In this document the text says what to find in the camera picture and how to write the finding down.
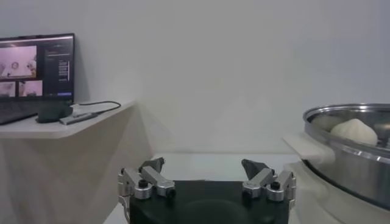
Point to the cream electric cooker pot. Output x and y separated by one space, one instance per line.
320 201

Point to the black computer mouse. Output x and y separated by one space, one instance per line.
53 112

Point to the white steamed baozi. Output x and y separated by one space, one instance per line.
353 131

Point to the white side table with mouse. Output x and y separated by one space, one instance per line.
61 170

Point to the black laptop with dark screen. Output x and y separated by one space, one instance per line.
45 67

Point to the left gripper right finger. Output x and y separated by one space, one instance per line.
265 181

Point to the grey usb hub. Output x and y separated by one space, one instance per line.
79 118

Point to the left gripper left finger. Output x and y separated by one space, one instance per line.
152 179

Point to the stainless steel steamer basket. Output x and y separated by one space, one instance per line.
359 170

